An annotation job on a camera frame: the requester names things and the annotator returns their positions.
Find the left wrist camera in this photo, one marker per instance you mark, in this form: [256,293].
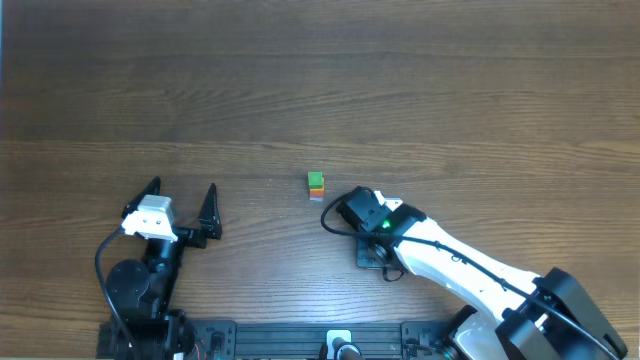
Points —
[150,217]

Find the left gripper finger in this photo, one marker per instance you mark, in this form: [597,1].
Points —
[211,212]
[148,190]

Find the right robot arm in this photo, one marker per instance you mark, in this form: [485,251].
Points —
[450,262]

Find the green cube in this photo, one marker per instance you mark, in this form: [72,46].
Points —
[315,179]

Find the mounting rail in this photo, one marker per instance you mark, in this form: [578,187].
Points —
[300,341]

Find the orange cube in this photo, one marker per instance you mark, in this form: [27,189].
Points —
[317,191]

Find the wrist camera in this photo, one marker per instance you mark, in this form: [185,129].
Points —
[390,201]
[150,217]

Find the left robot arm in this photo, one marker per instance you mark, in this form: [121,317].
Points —
[129,288]

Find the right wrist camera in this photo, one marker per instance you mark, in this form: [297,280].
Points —
[390,201]

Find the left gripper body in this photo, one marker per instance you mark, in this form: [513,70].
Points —
[192,236]

